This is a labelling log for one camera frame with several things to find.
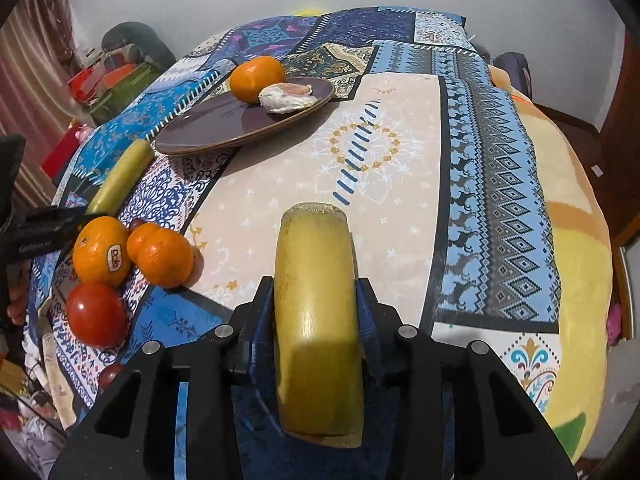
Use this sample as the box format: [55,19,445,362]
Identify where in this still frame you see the striped pink curtain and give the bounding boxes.
[0,0,81,208]

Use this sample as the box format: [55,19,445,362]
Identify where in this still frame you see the grey padded chair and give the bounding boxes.
[101,21,177,67]

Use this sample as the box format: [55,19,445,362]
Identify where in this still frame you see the garlic bulb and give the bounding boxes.
[258,82,320,114]

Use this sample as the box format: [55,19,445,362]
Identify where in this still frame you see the blue patchwork printed blanket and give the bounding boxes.
[27,6,563,480]

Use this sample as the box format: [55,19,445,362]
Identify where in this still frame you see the red tomato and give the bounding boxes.
[66,282,127,348]

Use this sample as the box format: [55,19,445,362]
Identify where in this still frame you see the dark bag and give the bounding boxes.
[492,51,534,102]

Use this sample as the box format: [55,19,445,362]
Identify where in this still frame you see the green box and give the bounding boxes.
[87,62,163,123]

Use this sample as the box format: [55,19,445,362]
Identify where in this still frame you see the plain orange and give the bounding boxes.
[126,223,163,263]
[229,56,286,105]
[136,231,195,290]

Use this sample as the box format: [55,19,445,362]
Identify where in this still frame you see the brown round plate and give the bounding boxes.
[154,77,336,156]

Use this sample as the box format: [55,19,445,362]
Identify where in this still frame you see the green-yellow banana piece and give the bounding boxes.
[85,139,155,219]

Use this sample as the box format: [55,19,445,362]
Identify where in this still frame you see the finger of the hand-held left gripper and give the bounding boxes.
[0,206,102,267]

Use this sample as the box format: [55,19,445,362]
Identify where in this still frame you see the brown wooden cabinet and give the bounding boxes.
[594,27,640,243]

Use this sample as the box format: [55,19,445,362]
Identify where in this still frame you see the yellow fleece blanket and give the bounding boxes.
[487,62,615,463]

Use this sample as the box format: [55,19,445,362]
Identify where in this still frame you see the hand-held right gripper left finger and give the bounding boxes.
[50,275,276,480]

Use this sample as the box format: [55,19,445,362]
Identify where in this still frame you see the red box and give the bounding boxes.
[67,62,138,103]

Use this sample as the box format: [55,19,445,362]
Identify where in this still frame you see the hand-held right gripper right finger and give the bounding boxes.
[355,279,577,480]

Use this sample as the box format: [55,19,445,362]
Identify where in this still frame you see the orange with sticker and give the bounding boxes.
[72,215,132,289]

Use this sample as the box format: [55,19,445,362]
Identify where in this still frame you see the yellow cut banana piece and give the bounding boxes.
[273,202,366,449]

